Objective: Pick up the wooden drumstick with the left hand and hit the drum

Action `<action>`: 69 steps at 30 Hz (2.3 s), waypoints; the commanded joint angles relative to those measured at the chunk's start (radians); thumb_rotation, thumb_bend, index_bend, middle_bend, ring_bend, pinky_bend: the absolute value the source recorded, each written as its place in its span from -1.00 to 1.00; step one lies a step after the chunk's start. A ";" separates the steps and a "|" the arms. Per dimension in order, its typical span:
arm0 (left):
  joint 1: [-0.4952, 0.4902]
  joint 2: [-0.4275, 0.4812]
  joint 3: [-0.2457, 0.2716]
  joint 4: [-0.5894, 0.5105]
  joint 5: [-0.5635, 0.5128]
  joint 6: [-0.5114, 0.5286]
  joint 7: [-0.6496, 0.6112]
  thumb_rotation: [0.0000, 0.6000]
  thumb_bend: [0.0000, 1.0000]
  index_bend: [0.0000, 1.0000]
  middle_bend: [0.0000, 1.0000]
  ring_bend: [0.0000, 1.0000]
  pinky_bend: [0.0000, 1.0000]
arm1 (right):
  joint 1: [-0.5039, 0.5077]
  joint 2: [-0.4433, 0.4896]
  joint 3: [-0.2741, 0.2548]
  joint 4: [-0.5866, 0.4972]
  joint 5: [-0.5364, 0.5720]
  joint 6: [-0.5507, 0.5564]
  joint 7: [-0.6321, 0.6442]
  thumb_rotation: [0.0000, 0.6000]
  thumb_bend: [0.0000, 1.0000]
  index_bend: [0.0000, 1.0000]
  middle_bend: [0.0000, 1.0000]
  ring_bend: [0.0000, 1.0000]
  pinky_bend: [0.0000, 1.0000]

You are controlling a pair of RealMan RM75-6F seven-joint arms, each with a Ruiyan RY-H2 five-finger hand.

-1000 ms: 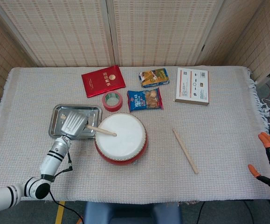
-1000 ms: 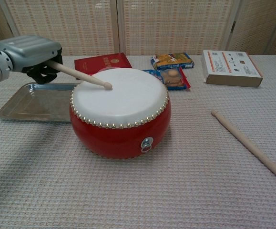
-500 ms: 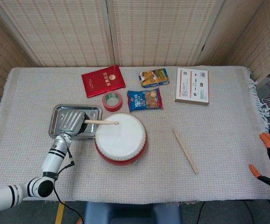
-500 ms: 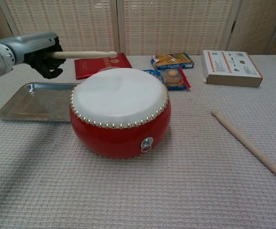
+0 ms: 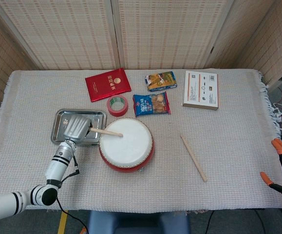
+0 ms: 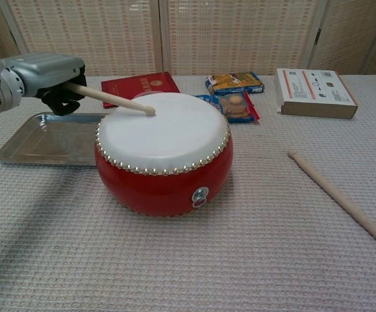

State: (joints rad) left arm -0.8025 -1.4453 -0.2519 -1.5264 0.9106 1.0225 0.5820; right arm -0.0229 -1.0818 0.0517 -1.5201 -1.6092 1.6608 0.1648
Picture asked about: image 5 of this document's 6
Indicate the white orange cardboard box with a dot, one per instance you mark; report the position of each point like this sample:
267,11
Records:
201,90

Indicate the blue biscuit bag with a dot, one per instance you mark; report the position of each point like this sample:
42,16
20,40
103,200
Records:
145,104

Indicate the beige woven table cloth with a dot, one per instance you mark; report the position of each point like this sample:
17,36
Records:
228,146

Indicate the red drum white skin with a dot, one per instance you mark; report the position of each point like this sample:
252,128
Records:
131,151

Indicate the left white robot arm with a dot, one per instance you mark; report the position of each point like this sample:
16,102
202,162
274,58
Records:
58,163

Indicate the stainless steel tray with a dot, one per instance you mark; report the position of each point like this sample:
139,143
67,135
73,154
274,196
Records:
99,119

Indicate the yellow blue snack pack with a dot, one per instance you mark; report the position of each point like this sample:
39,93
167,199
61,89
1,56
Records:
160,81

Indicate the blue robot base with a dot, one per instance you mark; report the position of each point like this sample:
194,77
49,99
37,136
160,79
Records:
131,221

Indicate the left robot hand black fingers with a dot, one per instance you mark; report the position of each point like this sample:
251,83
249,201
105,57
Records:
76,128

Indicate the bamboo folding screen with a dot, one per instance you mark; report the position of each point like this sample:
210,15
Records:
58,31

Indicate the red tape roll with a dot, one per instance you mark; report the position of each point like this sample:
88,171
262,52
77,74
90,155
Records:
116,113

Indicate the wooden drumstick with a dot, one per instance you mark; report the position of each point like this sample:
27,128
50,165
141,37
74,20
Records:
109,132
193,158

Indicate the red certificate booklet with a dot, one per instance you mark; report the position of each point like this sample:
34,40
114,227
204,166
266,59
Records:
106,84

